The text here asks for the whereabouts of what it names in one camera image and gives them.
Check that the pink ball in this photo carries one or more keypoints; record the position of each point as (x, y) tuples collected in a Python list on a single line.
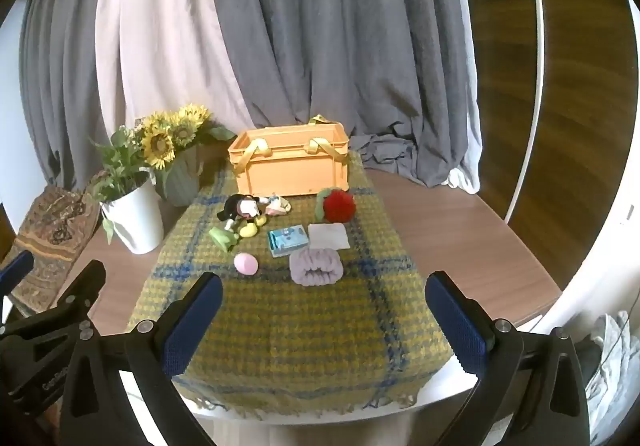
[(246, 263)]

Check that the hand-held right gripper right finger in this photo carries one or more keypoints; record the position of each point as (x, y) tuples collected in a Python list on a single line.
[(457, 321)]

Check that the brown patterned cushion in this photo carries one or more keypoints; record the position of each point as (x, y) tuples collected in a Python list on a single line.
[(50, 236)]

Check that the white paper napkin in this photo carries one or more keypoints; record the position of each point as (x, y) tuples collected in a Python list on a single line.
[(327, 236)]

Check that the small pink white plush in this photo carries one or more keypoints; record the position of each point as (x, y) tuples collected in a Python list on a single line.
[(277, 207)]

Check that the white pot with green plant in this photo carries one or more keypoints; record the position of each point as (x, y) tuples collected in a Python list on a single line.
[(120, 161)]

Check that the blue tissue packet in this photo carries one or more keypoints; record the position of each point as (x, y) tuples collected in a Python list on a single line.
[(287, 241)]

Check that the yellow-green plaid blanket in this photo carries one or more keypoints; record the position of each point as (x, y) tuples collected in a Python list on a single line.
[(300, 336)]

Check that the small green toy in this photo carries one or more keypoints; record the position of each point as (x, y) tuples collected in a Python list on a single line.
[(222, 238)]

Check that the white hoop frame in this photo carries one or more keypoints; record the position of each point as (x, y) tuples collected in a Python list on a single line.
[(541, 26)]

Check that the white curtain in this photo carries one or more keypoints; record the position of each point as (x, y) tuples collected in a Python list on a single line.
[(150, 36)]

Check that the crumpled white cloth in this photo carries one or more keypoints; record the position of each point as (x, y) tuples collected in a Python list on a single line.
[(617, 376)]

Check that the grey-green ribbed vase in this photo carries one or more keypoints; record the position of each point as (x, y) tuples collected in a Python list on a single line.
[(180, 181)]

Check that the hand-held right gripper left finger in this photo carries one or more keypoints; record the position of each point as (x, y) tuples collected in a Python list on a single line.
[(192, 323)]

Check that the red pompom plush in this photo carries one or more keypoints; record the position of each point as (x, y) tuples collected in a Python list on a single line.
[(339, 205)]

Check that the sunflower bouquet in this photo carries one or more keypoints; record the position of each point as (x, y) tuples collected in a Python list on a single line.
[(160, 141)]

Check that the black and red mouse doll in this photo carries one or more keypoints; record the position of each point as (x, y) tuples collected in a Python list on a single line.
[(240, 208)]

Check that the lavender fluffy scrunchie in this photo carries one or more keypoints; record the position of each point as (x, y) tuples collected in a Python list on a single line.
[(300, 268)]

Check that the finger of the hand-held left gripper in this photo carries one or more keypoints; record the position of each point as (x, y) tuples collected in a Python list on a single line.
[(17, 268), (82, 291)]

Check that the grey curtain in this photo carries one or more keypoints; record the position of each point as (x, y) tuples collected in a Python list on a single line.
[(350, 26), (60, 76)]

